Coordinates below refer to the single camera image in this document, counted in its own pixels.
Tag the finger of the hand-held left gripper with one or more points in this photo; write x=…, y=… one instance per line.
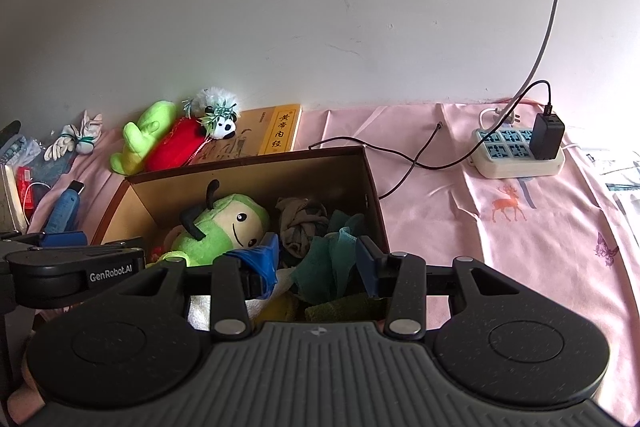
x=65, y=239

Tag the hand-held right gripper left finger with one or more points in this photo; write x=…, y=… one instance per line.
x=260, y=262

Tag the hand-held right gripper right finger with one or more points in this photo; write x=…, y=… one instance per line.
x=367, y=267

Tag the teal cloth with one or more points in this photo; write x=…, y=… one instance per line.
x=325, y=262

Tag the green ant plush toy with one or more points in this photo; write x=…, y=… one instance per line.
x=225, y=227

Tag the yellow soft toy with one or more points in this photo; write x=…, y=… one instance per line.
x=282, y=307

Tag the green fuzzy cloth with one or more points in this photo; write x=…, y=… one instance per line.
x=340, y=309

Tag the brown grey cloth ball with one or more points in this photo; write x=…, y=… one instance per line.
x=300, y=222

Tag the white fuzzy towel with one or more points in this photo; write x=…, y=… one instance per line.
x=200, y=312

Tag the brown cardboard box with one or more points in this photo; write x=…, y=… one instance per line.
x=320, y=177

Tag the blue handheld device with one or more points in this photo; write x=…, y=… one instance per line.
x=62, y=209

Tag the red packet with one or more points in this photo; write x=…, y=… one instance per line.
x=25, y=187

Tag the blue denim cloth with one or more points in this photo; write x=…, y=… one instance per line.
x=55, y=167

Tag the white gloves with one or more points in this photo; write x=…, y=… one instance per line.
x=60, y=144

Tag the blue white plastic packet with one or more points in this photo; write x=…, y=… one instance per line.
x=20, y=147

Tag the white tied cloth bundle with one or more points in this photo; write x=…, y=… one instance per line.
x=87, y=134

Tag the dark green cap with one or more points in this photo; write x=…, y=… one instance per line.
x=7, y=132

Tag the yellow book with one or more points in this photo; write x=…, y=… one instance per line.
x=275, y=132

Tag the lime green frog plush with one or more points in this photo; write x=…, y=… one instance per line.
x=145, y=132

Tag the panda plush toy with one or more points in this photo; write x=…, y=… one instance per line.
x=225, y=127

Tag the red plush toy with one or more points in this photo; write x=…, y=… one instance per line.
x=175, y=144

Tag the pink bedsheet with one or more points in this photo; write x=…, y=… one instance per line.
x=525, y=232

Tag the white power strip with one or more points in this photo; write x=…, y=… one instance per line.
x=500, y=162

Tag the white power plug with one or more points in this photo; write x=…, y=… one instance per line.
x=511, y=118

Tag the black charger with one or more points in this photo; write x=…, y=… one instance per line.
x=547, y=137

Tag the printed paper sheets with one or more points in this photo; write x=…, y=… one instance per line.
x=622, y=187

